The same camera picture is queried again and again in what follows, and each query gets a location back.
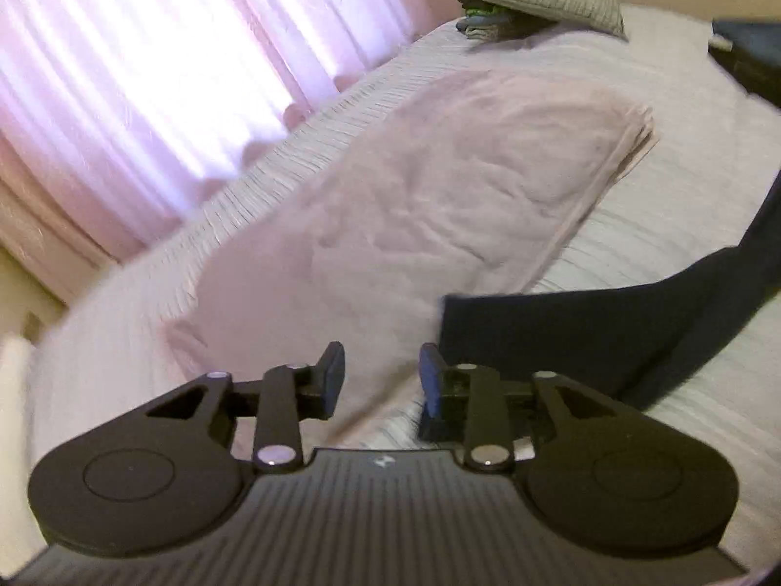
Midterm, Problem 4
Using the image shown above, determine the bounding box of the dark navy garment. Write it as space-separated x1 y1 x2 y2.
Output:
438 187 780 410

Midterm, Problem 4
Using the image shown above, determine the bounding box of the folded dark clothes stack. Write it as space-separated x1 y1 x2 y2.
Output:
708 19 781 107

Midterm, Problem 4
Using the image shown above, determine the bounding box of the pink folded blanket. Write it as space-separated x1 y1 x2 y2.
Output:
165 69 655 443

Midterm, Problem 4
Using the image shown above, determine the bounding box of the white striped bedspread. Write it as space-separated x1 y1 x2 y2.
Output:
26 5 780 569

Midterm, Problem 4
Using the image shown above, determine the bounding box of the pink sheer curtain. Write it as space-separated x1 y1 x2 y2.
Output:
1 0 458 302

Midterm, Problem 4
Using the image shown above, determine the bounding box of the green item under pillow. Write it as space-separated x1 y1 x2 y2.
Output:
455 0 557 42

